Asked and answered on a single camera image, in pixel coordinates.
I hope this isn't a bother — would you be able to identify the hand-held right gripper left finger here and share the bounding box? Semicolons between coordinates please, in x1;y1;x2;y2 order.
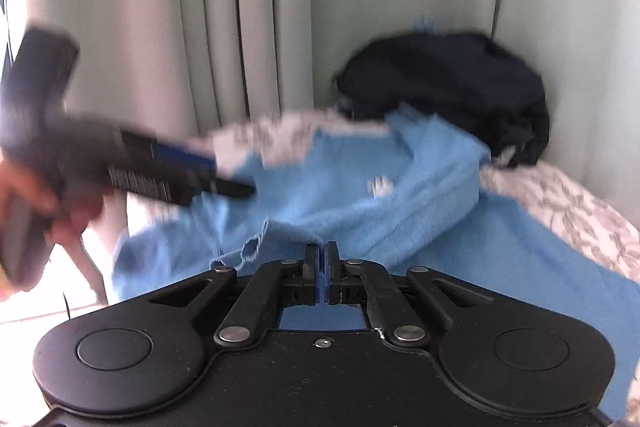
149;243;319;346

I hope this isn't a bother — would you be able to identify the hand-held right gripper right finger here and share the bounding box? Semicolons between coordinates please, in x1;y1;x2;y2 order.
324;242;494;348

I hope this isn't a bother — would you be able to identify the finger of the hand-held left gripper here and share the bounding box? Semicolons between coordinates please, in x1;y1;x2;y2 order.
154;141;219;174
192;175;257;203

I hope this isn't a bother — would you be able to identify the blue t-shirt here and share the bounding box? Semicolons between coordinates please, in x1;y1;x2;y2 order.
111;104;640;425

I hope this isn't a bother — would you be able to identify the person's left hand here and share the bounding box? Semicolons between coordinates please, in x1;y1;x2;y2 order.
0;159;107;250

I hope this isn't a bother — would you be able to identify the dark navy garment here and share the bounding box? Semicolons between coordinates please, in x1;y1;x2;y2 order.
334;31;551;168

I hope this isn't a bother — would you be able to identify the floral grey white blanket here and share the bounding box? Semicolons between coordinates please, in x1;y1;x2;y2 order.
206;109;640;280

